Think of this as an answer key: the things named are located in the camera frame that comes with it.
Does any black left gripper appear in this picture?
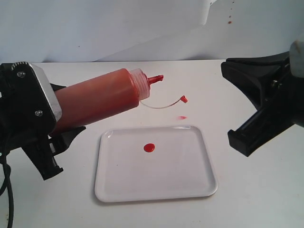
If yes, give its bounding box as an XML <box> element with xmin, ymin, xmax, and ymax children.
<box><xmin>0</xmin><ymin>63</ymin><xmax>86</xmax><ymax>180</ymax></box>

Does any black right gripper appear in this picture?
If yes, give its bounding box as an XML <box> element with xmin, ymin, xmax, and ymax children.
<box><xmin>221</xmin><ymin>52</ymin><xmax>304</xmax><ymax>157</ymax></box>

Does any red sauce squeeze bottle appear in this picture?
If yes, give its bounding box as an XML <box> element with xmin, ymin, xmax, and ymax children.
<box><xmin>51</xmin><ymin>68</ymin><xmax>163</xmax><ymax>135</ymax></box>

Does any small red table stain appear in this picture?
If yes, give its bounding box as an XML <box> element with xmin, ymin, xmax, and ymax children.
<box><xmin>177</xmin><ymin>116</ymin><xmax>187</xmax><ymax>120</ymax></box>

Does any red sauce blob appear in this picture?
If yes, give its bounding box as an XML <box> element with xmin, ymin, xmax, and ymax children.
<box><xmin>143</xmin><ymin>143</ymin><xmax>155</xmax><ymax>152</ymax></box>

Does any white rectangular plastic tray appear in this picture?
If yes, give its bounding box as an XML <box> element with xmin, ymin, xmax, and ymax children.
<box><xmin>94</xmin><ymin>125</ymin><xmax>218</xmax><ymax>203</ymax></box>

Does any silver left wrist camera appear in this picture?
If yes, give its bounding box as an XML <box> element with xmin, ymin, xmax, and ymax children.
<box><xmin>11</xmin><ymin>62</ymin><xmax>62</xmax><ymax>122</ymax></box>

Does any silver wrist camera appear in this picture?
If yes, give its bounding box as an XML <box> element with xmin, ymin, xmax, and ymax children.
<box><xmin>289</xmin><ymin>33</ymin><xmax>304</xmax><ymax>78</ymax></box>
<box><xmin>11</xmin><ymin>62</ymin><xmax>62</xmax><ymax>122</ymax></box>

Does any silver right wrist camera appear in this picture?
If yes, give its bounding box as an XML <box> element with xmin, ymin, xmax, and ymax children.
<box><xmin>289</xmin><ymin>33</ymin><xmax>304</xmax><ymax>78</ymax></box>

